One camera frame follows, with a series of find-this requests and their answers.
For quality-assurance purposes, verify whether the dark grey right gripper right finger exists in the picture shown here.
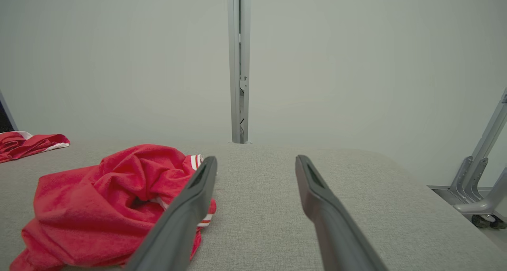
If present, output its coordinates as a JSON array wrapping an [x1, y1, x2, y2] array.
[[295, 155, 389, 271]]

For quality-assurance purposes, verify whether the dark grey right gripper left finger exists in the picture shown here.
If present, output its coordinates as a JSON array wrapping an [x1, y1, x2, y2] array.
[[126, 156, 218, 271]]

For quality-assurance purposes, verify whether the red white-sleeved shirt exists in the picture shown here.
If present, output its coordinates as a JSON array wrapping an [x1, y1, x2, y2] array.
[[10, 144, 217, 271]]

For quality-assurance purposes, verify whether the crumpled red and white garment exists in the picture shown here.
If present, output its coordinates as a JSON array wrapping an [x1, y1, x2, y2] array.
[[0, 131, 71, 163]]

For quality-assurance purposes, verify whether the black caster wheel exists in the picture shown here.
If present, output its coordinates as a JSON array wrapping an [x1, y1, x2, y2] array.
[[471, 214, 507, 229]]

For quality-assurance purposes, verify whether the dark panel with grey edge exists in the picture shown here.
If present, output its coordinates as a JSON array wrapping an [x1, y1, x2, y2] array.
[[0, 91, 18, 133]]

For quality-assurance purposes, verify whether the grey metal stand frame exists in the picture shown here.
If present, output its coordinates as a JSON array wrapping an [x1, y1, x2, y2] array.
[[428, 89, 507, 224]]

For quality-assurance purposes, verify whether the grey metal slotted post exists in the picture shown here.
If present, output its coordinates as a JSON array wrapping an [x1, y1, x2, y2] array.
[[227, 0, 251, 144]]

